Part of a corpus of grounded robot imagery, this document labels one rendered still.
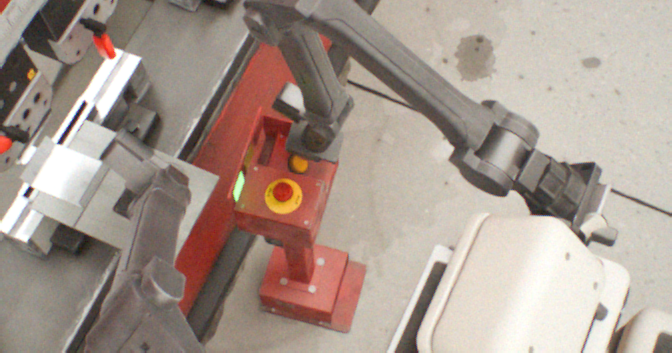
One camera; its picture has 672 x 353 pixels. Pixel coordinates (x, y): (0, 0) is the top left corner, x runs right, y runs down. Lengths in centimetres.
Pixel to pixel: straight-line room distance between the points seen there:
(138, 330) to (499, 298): 43
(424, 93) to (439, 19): 168
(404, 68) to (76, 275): 76
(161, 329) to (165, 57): 100
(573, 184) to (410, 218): 130
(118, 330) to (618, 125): 210
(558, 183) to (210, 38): 81
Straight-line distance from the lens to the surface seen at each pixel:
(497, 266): 110
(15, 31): 131
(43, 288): 167
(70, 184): 158
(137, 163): 129
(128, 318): 89
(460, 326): 109
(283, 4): 114
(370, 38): 116
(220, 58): 179
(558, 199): 129
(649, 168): 275
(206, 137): 181
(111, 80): 169
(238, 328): 248
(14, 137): 134
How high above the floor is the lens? 240
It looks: 66 degrees down
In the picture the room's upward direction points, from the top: 1 degrees counter-clockwise
